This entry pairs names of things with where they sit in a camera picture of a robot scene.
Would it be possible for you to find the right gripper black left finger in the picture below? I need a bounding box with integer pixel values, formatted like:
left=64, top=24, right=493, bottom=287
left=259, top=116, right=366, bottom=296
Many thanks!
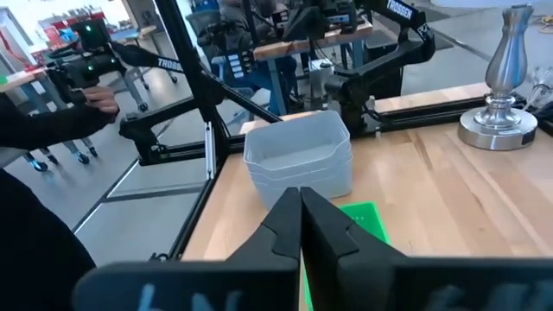
left=72, top=187, right=302, bottom=311

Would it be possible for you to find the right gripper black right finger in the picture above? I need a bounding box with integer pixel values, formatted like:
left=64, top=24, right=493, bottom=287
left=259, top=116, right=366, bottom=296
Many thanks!
left=300, top=187, right=553, bottom=311

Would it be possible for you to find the green plastic basket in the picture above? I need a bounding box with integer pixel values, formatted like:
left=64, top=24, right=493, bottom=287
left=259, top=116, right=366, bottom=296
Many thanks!
left=302, top=200, right=391, bottom=311

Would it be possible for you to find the light grey plastic basket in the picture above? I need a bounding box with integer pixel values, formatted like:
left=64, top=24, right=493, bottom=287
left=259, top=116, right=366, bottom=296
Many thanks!
left=252, top=170, right=353, bottom=212
left=243, top=110, right=351, bottom=174
left=246, top=160, right=352, bottom=185

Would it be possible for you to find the silver lamp with white shade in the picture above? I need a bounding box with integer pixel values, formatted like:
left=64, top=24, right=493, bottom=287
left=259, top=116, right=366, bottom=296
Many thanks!
left=456, top=3, right=540, bottom=152

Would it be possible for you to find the office chair base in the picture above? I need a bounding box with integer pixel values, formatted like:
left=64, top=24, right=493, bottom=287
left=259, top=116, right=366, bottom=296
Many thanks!
left=23, top=136, right=100, bottom=174
left=118, top=64, right=179, bottom=113

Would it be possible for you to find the person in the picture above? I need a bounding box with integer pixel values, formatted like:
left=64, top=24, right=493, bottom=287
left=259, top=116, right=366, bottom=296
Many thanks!
left=0, top=92, right=120, bottom=311
left=207, top=0, right=303, bottom=116

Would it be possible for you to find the wooden table with blue legs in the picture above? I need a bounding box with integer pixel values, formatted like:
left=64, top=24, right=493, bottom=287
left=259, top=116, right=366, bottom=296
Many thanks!
left=252, top=19, right=375, bottom=117

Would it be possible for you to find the person's hand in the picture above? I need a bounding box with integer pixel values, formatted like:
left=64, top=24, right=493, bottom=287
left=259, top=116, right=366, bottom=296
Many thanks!
left=80, top=85, right=121, bottom=115

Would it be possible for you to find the silver metal bracket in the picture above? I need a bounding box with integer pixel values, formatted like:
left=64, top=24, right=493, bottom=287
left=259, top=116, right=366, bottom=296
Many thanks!
left=204, top=120, right=218, bottom=181

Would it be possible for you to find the black aluminium frame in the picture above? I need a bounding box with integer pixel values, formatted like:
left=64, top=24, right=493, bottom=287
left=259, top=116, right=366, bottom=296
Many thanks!
left=116, top=0, right=553, bottom=263

